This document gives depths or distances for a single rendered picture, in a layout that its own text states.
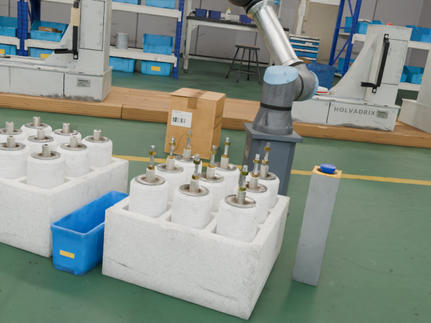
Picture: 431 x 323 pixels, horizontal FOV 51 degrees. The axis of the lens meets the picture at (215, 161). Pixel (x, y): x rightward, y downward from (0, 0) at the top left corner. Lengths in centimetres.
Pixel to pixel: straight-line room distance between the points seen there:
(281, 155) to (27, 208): 86
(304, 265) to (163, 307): 40
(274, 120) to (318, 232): 53
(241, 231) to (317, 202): 25
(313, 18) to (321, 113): 436
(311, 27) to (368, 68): 405
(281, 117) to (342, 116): 171
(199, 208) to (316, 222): 33
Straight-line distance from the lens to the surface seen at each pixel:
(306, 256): 125
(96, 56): 308
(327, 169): 117
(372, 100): 342
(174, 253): 108
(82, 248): 116
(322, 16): 751
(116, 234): 113
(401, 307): 131
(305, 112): 319
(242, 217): 102
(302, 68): 173
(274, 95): 159
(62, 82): 307
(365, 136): 330
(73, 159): 134
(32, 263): 127
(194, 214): 106
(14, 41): 586
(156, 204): 111
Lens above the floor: 63
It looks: 16 degrees down
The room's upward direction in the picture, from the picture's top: 7 degrees clockwise
